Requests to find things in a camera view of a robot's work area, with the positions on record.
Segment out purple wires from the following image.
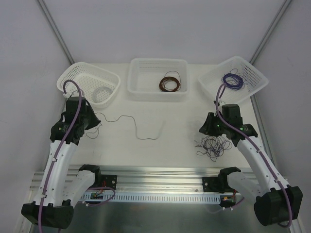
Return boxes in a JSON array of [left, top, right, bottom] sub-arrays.
[[194, 135, 233, 163]]

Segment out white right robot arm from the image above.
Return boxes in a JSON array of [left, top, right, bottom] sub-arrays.
[[199, 104, 303, 227]]

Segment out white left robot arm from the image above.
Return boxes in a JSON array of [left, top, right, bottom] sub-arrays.
[[21, 97, 102, 229]]

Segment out white perforated left basket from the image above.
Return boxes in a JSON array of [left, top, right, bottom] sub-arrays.
[[56, 62, 121, 109]]

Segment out white perforated basket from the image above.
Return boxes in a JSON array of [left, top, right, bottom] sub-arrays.
[[56, 62, 121, 109], [198, 56, 269, 112]]

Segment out white perforated right basket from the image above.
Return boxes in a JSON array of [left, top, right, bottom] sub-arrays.
[[198, 56, 269, 112]]

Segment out white slotted middle basket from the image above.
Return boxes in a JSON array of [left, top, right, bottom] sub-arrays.
[[127, 58, 190, 102]]

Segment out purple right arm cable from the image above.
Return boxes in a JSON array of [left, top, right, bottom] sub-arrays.
[[215, 83, 294, 228]]

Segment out white coiled wire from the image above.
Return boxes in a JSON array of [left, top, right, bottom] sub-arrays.
[[92, 86, 114, 104]]

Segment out purple coiled wire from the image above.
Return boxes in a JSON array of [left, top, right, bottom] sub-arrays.
[[222, 68, 248, 90]]

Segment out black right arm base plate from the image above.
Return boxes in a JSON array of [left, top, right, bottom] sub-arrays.
[[202, 177, 234, 194]]

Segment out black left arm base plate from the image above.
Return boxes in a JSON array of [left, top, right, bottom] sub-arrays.
[[100, 174, 118, 190]]

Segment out brown coiled wire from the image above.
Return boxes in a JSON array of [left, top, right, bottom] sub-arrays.
[[158, 70, 182, 93]]

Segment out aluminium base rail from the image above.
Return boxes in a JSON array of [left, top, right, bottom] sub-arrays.
[[30, 167, 292, 195]]

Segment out white slotted cable duct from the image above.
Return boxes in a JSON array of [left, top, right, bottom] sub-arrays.
[[80, 191, 221, 204]]

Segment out right aluminium corner post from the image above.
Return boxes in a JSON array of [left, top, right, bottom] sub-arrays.
[[249, 0, 293, 65]]

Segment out aluminium corner post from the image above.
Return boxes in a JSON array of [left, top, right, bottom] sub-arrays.
[[36, 0, 75, 65], [249, 0, 293, 65]]

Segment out left aluminium corner post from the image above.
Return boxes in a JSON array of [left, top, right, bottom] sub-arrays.
[[36, 0, 75, 65]]

